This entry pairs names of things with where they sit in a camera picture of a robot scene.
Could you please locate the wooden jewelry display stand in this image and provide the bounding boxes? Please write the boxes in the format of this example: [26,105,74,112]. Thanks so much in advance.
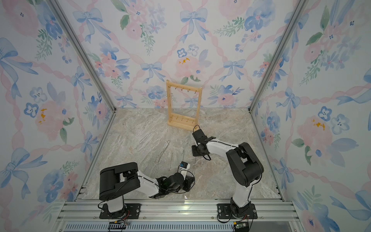
[166,80,203,131]

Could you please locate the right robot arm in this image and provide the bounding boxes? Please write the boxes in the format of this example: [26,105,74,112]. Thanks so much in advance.
[192,129,264,219]

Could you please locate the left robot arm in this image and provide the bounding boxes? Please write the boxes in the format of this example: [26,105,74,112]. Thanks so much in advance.
[98,162,195,220]

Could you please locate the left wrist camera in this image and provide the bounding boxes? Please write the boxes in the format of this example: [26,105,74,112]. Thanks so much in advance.
[177,161,191,178]

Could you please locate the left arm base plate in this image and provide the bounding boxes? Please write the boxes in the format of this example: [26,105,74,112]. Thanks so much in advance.
[99,203,142,219]

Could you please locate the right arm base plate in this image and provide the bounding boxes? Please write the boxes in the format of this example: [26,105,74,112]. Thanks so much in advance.
[217,203,258,219]

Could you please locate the aluminium mounting rail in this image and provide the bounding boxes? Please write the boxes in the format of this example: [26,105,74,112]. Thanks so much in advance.
[52,199,304,232]

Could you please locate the right aluminium corner post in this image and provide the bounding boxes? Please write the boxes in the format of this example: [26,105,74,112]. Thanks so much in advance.
[249,0,308,114]

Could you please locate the aluminium corner post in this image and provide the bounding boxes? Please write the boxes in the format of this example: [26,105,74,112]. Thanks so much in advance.
[249,0,308,114]
[46,0,116,112]

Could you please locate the left aluminium corner post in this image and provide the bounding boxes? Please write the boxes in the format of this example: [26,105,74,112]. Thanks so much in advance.
[46,0,116,112]

